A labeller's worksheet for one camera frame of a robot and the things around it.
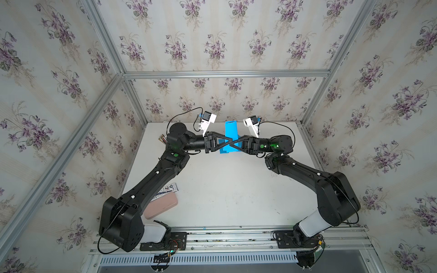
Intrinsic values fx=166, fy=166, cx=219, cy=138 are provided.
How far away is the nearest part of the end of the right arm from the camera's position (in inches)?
24.5

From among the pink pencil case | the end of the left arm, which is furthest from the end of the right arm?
the pink pencil case

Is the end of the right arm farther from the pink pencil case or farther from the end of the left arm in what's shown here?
the pink pencil case

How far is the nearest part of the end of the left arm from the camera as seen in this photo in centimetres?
58
